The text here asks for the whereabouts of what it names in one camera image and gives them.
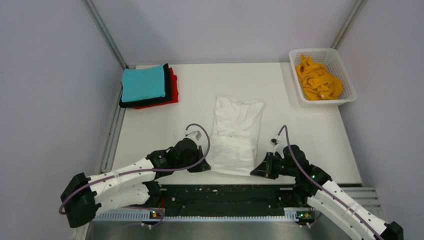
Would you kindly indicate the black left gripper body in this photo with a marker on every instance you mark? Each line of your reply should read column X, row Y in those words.
column 195, row 156

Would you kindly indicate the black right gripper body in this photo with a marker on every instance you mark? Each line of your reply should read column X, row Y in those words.
column 275, row 166

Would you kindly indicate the white t shirt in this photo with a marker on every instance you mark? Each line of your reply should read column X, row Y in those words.
column 235, row 135

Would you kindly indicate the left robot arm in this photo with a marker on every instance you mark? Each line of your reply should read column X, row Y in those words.
column 86, row 197

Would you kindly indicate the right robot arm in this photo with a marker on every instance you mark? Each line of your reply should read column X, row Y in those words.
column 314, row 187

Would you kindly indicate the right controller board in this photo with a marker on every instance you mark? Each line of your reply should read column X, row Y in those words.
column 305, row 218

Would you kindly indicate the controller board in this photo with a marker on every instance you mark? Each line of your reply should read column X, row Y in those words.
column 305, row 218
column 156, row 215

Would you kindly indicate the left controller board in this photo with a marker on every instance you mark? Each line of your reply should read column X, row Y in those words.
column 156, row 215

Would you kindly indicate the folded red t shirt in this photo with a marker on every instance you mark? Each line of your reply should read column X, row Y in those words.
column 175, row 93

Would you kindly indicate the folded black t shirt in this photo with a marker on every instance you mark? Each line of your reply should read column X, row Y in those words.
column 167, row 97

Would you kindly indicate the folded cyan t shirt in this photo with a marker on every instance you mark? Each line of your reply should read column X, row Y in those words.
column 143, row 84

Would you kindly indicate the yellow t shirt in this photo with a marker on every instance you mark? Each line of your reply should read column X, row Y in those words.
column 317, row 83

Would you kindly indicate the white plastic basket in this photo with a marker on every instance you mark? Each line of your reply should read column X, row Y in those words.
column 332, row 60

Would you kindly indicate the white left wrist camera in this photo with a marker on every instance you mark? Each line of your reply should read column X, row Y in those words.
column 194, row 135

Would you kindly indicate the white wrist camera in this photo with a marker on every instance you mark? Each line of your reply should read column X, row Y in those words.
column 194, row 135
column 274, row 142

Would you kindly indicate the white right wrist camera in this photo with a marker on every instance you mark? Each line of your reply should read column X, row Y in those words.
column 274, row 142

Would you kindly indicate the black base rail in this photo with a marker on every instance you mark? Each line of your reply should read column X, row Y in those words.
column 229, row 200

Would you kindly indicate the aluminium table frame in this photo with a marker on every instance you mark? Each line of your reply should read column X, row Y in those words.
column 318, row 131

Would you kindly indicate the left frame post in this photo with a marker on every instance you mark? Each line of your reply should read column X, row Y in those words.
column 105, row 32

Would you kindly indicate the frame post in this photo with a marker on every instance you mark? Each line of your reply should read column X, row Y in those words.
column 105, row 32
column 356, row 9

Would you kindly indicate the right frame post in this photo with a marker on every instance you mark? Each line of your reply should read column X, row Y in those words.
column 356, row 9

